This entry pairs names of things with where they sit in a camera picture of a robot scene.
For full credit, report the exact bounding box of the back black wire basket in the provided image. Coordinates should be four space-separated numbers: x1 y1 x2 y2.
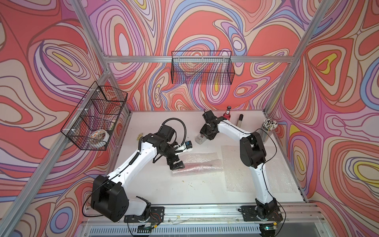
171 49 235 85

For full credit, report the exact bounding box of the tape roll in basket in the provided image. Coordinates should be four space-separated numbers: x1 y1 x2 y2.
89 129 110 148

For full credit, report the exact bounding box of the pink drink bottle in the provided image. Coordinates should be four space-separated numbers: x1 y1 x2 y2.
179 163 223 172
223 106 232 120

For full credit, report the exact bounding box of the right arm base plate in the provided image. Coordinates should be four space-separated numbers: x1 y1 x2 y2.
238 205 283 223

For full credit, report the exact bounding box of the metal cup of pencils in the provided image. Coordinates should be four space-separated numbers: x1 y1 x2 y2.
258 118 278 143

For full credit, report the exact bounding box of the aluminium front rail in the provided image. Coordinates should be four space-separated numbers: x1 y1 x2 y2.
77 203 332 237

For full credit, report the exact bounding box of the black wire basket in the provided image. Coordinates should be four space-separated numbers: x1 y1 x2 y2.
171 49 235 85
61 82 128 151

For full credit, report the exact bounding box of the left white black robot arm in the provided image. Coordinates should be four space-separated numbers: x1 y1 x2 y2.
90 124 192 222

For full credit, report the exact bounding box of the left black wire basket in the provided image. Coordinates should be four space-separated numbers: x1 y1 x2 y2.
61 82 128 151

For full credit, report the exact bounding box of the grey tape dispenser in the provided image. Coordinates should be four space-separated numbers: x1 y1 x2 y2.
195 133 208 145

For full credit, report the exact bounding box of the silver black marker tube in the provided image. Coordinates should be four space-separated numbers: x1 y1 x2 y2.
236 114 244 128

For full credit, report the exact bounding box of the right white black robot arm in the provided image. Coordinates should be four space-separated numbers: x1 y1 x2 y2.
200 111 283 223

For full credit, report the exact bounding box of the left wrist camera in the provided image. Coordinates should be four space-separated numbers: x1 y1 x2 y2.
175 141 193 153

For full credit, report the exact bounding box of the bubble wrap sheet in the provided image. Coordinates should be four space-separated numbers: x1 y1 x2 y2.
172 153 224 176
220 145 298 194

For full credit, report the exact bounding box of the yellow binder clip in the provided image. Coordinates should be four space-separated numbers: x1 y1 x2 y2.
137 133 144 141

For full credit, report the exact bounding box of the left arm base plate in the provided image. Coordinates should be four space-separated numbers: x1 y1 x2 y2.
124 206 165 224

